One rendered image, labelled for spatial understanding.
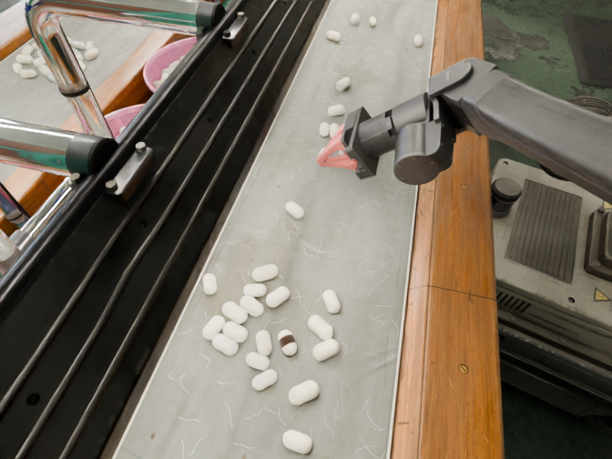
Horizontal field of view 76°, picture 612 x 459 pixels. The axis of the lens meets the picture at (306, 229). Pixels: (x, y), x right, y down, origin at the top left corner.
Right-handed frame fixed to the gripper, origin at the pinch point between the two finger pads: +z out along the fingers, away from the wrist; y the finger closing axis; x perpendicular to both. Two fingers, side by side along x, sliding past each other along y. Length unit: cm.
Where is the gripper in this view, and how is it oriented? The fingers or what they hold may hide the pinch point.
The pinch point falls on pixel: (322, 160)
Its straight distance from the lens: 66.7
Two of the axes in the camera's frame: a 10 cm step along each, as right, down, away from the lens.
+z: -7.5, 2.4, 6.2
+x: 6.2, 5.9, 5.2
